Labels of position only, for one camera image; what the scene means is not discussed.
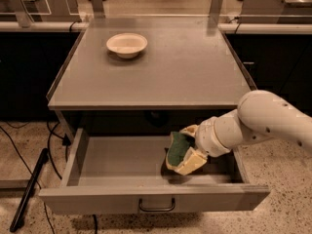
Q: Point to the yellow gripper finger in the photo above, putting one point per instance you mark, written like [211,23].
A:
[193,160]
[189,130]

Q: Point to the green and yellow sponge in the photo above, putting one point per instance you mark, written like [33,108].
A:
[175,155]

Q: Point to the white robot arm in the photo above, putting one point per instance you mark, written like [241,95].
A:
[259,116]

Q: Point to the open grey top drawer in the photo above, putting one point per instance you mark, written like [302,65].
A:
[109,174]

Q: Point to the grey metal cabinet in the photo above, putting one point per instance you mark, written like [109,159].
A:
[187,64]

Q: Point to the white paper bowl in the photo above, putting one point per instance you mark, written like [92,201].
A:
[126,45]

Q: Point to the black floor bar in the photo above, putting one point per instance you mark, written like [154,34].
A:
[17,222]

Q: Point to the grey background desk left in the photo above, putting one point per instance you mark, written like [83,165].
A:
[40,10]

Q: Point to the clear acrylic barrier panel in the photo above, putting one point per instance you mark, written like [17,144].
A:
[220,11]

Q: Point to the dark metal drawer handle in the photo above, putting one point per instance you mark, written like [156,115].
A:
[156,205]

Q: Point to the white horizontal rail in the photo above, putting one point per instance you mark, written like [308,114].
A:
[229,28]

